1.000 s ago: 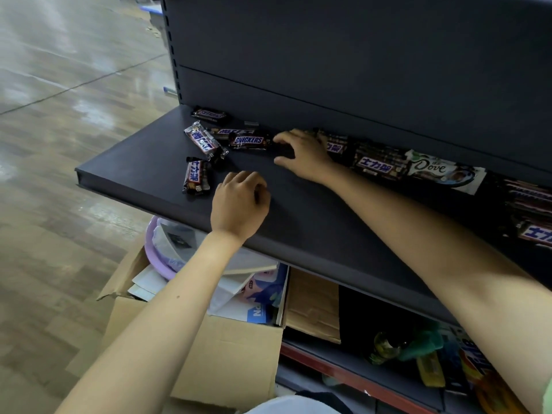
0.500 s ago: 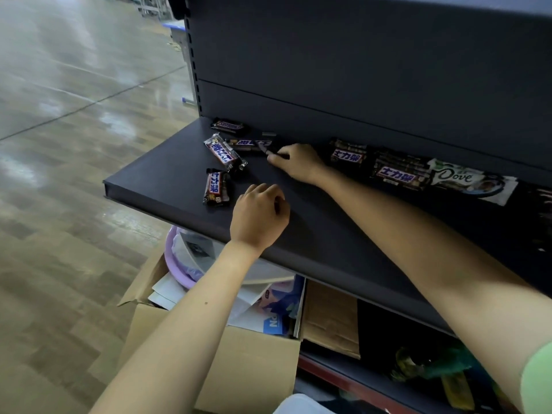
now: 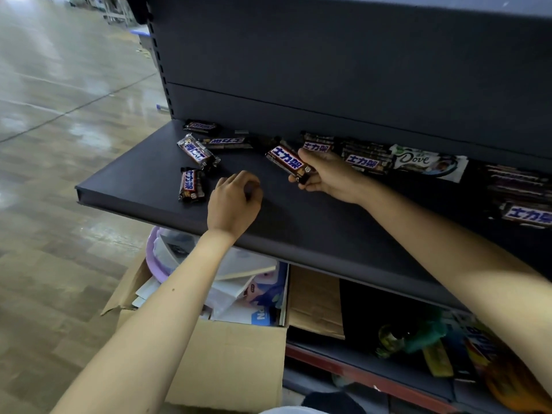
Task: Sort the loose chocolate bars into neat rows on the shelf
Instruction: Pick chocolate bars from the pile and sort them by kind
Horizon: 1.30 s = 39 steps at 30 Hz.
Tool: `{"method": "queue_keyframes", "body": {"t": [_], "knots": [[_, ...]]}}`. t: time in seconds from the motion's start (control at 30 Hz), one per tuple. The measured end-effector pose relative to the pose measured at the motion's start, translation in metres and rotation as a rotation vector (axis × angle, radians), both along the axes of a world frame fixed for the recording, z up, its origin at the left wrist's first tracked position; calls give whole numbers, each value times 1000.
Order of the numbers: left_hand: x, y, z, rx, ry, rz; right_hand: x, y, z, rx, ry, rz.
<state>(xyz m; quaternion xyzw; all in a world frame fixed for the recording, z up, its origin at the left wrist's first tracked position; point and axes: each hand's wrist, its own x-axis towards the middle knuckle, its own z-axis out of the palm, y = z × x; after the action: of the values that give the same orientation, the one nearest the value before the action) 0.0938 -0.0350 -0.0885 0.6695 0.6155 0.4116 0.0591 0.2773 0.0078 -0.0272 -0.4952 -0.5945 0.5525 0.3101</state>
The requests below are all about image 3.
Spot person's left hand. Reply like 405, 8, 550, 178
205, 170, 265, 246

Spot white paper sheet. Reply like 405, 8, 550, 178
131, 275, 163, 309

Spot pile of Snickers bars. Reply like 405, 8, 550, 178
177, 133, 221, 171

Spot dark grey metal shelf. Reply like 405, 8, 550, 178
75, 0, 552, 414

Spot orange blue detergent bag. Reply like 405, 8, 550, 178
463, 319, 503, 365

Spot person's right hand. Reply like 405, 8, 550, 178
287, 148, 376, 208

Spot flat cardboard piece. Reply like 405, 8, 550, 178
287, 264, 346, 340

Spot blue printed package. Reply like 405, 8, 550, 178
241, 262, 290, 327

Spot Dove bar blue white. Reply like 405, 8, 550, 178
389, 144, 470, 184

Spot grey school desk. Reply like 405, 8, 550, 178
129, 23, 171, 113

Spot cardboard box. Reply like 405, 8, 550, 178
101, 250, 289, 413

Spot dark blue carton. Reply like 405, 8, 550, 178
444, 329, 477, 382

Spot person's black trousers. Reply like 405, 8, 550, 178
301, 391, 367, 414

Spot person's right forearm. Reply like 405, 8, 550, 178
358, 187, 552, 397

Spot purple plastic basin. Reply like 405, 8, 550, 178
145, 227, 173, 284

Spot teal plastic bottle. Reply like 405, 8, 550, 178
403, 319, 449, 354

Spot yellow plastic bottle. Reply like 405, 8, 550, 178
422, 340, 454, 379

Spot person's left forearm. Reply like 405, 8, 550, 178
51, 230, 236, 414

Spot orange plastic tub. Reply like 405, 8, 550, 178
485, 355, 552, 412

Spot clear plastic bag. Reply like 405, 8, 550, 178
153, 228, 199, 272

